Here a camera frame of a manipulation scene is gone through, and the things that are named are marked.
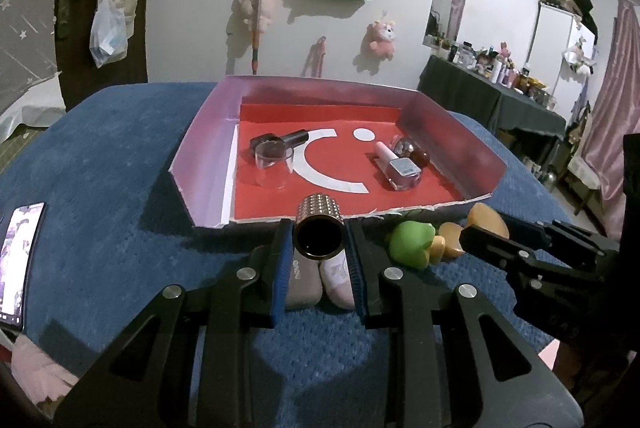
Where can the group of cosmetic bottles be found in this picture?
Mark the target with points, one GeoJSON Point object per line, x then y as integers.
{"type": "Point", "coordinates": [500, 63]}

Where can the white cabinet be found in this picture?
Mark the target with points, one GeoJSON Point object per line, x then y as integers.
{"type": "Point", "coordinates": [555, 38]}

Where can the pink round compact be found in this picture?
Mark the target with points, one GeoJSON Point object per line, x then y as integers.
{"type": "Point", "coordinates": [337, 283]}

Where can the smartphone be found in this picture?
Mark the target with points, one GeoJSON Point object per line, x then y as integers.
{"type": "Point", "coordinates": [20, 258]}

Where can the clear plastic cup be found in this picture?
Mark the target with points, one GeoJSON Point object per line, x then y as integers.
{"type": "Point", "coordinates": [272, 173]}

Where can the pink hanging clip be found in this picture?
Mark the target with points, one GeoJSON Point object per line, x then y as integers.
{"type": "Point", "coordinates": [317, 53]}

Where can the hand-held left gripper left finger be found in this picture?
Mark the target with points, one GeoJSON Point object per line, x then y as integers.
{"type": "Point", "coordinates": [280, 268]}

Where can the pink nail polish bottle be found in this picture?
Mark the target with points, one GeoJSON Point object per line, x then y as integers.
{"type": "Point", "coordinates": [402, 170]}

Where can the grey eyeshadow case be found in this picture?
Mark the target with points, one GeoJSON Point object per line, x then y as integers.
{"type": "Point", "coordinates": [302, 288]}

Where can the pink bedsheet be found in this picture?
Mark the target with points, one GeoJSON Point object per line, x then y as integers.
{"type": "Point", "coordinates": [35, 368]}

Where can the starry grey curtain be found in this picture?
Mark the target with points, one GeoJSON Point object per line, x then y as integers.
{"type": "Point", "coordinates": [25, 8]}

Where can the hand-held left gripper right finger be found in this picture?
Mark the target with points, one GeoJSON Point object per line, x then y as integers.
{"type": "Point", "coordinates": [357, 273]}

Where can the studded metal cylinder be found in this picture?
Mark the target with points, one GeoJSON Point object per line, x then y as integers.
{"type": "Point", "coordinates": [320, 213]}

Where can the white plastic sheet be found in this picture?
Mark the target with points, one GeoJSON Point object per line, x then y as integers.
{"type": "Point", "coordinates": [30, 108]}

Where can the clear plastic bag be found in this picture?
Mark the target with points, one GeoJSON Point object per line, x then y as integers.
{"type": "Point", "coordinates": [107, 38]}

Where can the pink plush with white face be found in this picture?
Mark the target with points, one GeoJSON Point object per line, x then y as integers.
{"type": "Point", "coordinates": [382, 38]}

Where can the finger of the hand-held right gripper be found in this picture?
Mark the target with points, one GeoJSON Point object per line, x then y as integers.
{"type": "Point", "coordinates": [492, 245]}
{"type": "Point", "coordinates": [575, 238]}

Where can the table with dark cloth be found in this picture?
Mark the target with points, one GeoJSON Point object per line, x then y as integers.
{"type": "Point", "coordinates": [475, 93]}

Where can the white hanging ornament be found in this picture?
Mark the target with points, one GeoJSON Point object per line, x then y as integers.
{"type": "Point", "coordinates": [580, 58]}

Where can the green toy figure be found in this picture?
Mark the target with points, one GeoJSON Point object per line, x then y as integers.
{"type": "Point", "coordinates": [410, 240]}

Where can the glitter bottle with ball cap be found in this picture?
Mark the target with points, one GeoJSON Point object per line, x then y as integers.
{"type": "Point", "coordinates": [420, 155]}

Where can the pale pink plush toy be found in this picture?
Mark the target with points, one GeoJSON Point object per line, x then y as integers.
{"type": "Point", "coordinates": [270, 5]}

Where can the pink cardboard tray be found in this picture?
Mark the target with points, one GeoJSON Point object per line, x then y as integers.
{"type": "Point", "coordinates": [210, 158]}

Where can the black nail polish bottle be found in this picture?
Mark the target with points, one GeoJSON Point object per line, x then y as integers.
{"type": "Point", "coordinates": [290, 138]}

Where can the pink curtain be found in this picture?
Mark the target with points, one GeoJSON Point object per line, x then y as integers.
{"type": "Point", "coordinates": [615, 108]}

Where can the person's right forearm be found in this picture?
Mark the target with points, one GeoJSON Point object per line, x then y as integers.
{"type": "Point", "coordinates": [590, 370]}

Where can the amber round block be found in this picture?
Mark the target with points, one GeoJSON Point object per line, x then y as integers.
{"type": "Point", "coordinates": [487, 215]}
{"type": "Point", "coordinates": [452, 243]}

